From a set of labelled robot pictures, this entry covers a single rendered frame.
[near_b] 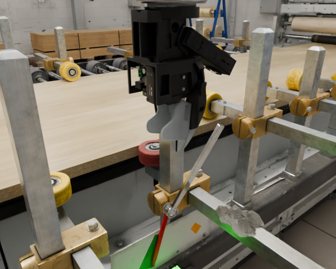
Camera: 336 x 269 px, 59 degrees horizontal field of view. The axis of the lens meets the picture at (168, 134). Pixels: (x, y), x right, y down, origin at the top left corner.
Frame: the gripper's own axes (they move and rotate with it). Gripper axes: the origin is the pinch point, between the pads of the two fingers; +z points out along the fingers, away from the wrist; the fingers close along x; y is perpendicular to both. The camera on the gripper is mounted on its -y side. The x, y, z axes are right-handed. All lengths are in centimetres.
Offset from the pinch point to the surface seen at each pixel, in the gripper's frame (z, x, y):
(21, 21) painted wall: 15, -723, -147
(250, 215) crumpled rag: 14.1, 8.1, -9.7
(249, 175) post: 19.9, -6.0, -28.4
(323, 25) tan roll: -3, -93, -234
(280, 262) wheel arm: 16.4, 16.3, -6.7
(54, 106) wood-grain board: 11, -65, 0
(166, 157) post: 6.5, -7.3, -2.5
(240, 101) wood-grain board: 11, -31, -54
